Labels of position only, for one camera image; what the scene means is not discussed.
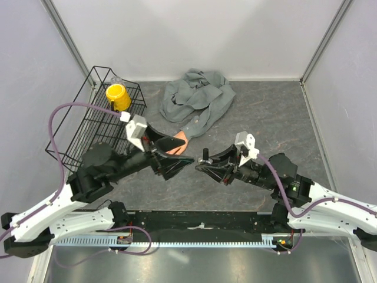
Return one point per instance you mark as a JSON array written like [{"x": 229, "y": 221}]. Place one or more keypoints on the yellow cup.
[{"x": 118, "y": 97}]

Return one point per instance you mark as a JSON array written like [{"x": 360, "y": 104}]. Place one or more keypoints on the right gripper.
[{"x": 221, "y": 173}]

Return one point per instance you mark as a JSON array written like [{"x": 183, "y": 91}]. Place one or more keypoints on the black wire basket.
[{"x": 80, "y": 127}]

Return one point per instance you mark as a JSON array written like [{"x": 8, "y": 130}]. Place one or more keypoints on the mannequin hand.
[{"x": 179, "y": 150}]

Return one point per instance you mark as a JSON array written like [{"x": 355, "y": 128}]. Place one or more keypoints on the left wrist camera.
[{"x": 135, "y": 128}]

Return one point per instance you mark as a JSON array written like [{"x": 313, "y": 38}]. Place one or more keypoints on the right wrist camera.
[{"x": 245, "y": 143}]

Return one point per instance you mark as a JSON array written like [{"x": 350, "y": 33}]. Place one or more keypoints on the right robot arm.
[{"x": 301, "y": 203}]

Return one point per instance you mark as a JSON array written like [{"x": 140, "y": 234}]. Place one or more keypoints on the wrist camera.
[
  {"x": 245, "y": 143},
  {"x": 135, "y": 128}
]

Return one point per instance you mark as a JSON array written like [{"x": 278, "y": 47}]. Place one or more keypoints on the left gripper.
[{"x": 171, "y": 167}]

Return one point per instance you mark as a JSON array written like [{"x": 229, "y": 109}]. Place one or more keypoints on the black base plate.
[{"x": 249, "y": 222}]

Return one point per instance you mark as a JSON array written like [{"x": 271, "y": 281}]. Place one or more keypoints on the grey shirt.
[{"x": 207, "y": 91}]

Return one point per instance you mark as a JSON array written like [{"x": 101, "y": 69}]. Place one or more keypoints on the slotted cable duct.
[{"x": 176, "y": 239}]

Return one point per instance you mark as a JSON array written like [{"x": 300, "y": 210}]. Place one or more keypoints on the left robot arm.
[{"x": 33, "y": 231}]

